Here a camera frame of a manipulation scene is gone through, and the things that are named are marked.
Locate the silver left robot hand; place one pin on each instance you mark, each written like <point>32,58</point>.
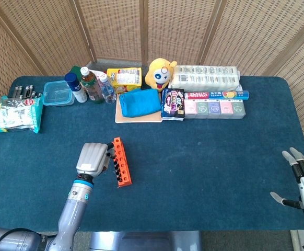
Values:
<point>92,159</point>

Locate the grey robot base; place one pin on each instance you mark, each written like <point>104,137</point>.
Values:
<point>144,241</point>

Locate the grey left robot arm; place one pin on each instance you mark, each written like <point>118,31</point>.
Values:
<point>73,214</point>

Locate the orange bit holder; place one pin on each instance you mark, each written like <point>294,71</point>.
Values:
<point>124,167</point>

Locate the beige notebook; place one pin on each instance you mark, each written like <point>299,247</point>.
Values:
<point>139,119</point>

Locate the clear water bottle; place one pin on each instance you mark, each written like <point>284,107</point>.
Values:
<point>108,91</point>

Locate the green tea bottle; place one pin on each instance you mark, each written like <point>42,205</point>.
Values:
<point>92,89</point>

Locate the white bottle blue cap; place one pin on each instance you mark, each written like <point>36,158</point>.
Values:
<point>77,90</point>

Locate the clear container blue lid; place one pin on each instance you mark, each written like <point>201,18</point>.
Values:
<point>58,93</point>

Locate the blue folded cloth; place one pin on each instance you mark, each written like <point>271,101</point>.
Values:
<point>140,103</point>

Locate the black battery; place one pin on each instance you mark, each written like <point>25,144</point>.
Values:
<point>16,91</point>
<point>33,94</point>
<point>39,95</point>
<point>31,89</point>
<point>21,94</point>

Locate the pink white pack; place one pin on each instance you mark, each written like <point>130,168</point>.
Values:
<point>97,74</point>

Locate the yellow cardboard box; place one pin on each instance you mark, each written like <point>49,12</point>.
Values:
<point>126,78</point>

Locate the green wet wipes pack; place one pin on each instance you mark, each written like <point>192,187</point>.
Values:
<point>16,115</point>

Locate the dark green pack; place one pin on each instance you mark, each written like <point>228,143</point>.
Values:
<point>75,70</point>

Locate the purple snack packet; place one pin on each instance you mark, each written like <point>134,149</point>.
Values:
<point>173,104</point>

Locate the blue table carpet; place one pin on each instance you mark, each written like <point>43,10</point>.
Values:
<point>193,170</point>

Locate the yellow plush toy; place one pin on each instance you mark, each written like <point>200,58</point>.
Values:
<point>158,77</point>

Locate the pastel box row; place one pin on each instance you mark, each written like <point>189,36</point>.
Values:
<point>214,109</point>

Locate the plastic food wrap box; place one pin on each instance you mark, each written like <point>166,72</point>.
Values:
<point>217,95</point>

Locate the white tissue multipack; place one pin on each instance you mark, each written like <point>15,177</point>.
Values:
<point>204,77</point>

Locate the rattan folding screen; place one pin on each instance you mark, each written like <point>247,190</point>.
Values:
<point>167,28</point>

